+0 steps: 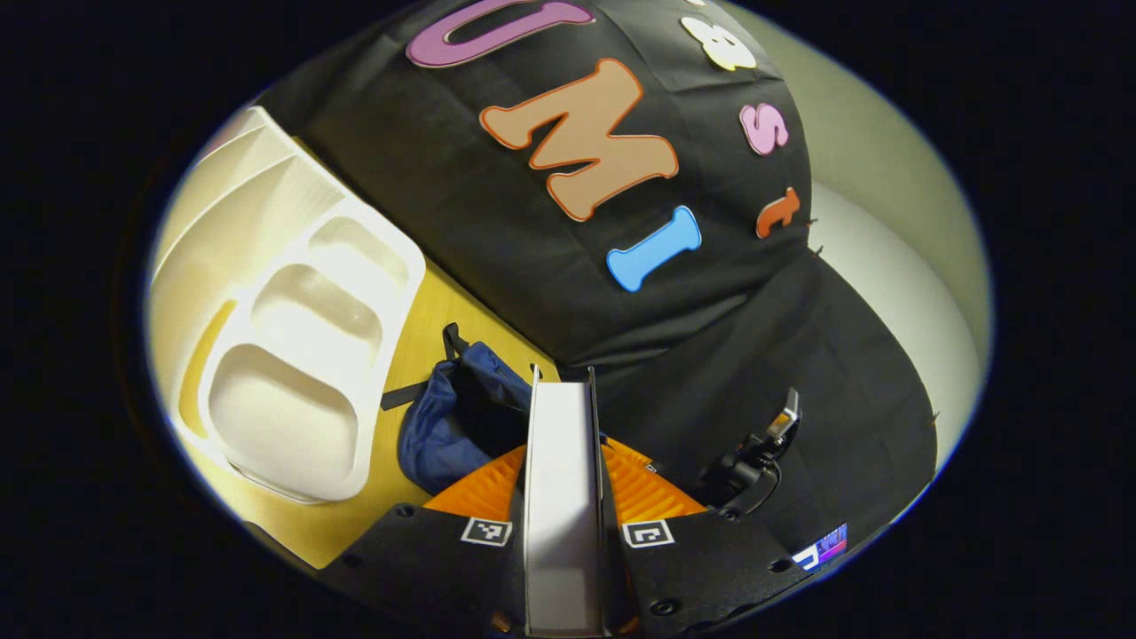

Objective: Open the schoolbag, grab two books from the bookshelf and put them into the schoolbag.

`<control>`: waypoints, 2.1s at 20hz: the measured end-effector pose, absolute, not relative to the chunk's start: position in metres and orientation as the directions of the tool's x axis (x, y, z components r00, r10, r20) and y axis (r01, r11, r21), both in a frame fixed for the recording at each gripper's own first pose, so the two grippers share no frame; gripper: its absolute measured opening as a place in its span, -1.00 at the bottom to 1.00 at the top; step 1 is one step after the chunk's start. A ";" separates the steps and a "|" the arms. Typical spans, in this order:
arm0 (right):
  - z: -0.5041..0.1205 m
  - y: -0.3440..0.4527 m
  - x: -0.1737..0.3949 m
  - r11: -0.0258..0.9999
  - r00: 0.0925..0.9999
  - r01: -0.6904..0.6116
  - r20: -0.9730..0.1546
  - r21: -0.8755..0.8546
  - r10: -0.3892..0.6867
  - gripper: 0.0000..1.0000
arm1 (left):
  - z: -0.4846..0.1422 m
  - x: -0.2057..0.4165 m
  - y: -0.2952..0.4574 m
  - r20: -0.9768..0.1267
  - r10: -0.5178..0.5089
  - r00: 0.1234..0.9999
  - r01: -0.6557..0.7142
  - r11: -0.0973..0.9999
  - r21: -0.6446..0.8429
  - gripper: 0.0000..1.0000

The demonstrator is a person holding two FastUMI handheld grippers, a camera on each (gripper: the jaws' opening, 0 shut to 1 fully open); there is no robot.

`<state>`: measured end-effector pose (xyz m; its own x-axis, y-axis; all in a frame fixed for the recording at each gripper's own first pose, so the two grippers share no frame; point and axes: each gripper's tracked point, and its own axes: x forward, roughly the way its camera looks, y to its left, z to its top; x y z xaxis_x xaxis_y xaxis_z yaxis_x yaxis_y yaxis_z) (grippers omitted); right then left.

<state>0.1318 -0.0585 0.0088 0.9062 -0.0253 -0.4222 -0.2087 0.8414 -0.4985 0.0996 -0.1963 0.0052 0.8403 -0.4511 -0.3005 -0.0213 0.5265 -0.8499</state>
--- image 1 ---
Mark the white plastic bookshelf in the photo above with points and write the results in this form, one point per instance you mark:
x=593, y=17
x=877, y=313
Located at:
x=284, y=355

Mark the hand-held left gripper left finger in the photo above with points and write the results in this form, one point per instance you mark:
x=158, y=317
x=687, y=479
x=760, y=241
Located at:
x=444, y=568

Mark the black backdrop cloth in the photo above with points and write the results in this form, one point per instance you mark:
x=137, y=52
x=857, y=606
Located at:
x=710, y=355

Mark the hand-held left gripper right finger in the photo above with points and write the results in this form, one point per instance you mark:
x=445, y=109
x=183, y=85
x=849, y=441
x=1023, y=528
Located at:
x=692, y=568

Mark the blue schoolbag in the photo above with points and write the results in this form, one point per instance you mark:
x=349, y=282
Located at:
x=444, y=426

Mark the blue purple printed tag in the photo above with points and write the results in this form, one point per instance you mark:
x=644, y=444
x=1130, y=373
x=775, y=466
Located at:
x=821, y=548

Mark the dark portrait cover book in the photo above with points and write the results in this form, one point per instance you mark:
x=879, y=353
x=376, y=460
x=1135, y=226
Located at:
x=564, y=497

